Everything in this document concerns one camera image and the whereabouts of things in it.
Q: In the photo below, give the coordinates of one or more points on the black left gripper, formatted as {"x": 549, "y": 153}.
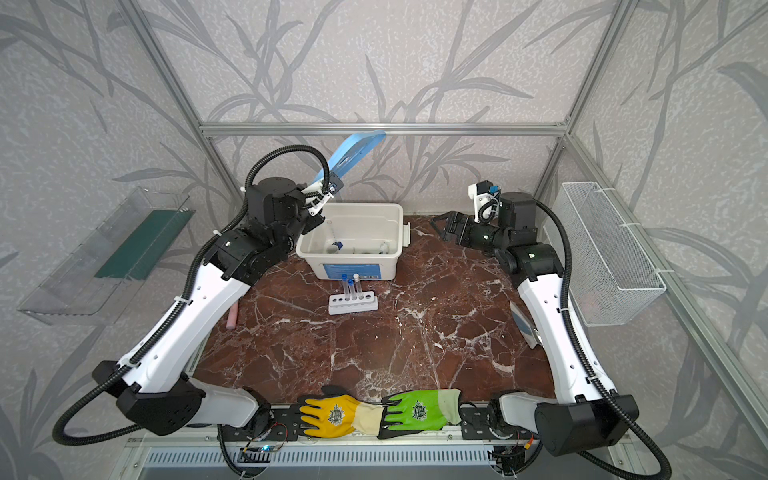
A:
{"x": 309, "y": 218}

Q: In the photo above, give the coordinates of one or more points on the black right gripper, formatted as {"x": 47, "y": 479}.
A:
{"x": 463, "y": 230}

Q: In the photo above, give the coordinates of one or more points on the blue plastic bin lid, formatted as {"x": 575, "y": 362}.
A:
{"x": 351, "y": 151}

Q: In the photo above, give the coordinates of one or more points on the test tube cork stopper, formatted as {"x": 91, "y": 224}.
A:
{"x": 358, "y": 286}

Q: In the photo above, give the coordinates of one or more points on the white test tube rack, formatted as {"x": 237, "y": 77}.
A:
{"x": 341, "y": 304}

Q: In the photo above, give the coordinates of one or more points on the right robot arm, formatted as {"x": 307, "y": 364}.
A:
{"x": 532, "y": 247}

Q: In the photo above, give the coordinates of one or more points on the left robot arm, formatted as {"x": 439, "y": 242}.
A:
{"x": 149, "y": 383}

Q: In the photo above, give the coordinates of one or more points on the white plastic storage bin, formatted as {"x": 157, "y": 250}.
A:
{"x": 362, "y": 227}

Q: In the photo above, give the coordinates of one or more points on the metal tongs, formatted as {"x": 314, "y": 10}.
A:
{"x": 526, "y": 325}

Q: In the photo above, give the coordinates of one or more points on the purple toy shovel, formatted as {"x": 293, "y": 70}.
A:
{"x": 232, "y": 317}

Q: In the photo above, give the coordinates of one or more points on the green work glove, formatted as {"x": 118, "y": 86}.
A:
{"x": 415, "y": 411}

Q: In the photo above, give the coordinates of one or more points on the yellow work glove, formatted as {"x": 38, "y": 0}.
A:
{"x": 336, "y": 413}

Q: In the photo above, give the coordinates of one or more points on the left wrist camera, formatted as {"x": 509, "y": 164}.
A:
{"x": 316, "y": 195}

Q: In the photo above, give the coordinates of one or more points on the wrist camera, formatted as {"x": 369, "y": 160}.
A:
{"x": 316, "y": 195}
{"x": 485, "y": 197}

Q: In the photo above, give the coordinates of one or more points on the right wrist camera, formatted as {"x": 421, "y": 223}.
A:
{"x": 485, "y": 197}

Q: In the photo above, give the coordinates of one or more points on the aluminium frame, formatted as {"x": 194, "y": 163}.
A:
{"x": 743, "y": 391}

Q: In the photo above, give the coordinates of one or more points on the white wire mesh basket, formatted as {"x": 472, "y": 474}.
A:
{"x": 613, "y": 280}

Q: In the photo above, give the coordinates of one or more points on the clear wall shelf green mat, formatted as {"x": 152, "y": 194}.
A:
{"x": 94, "y": 285}

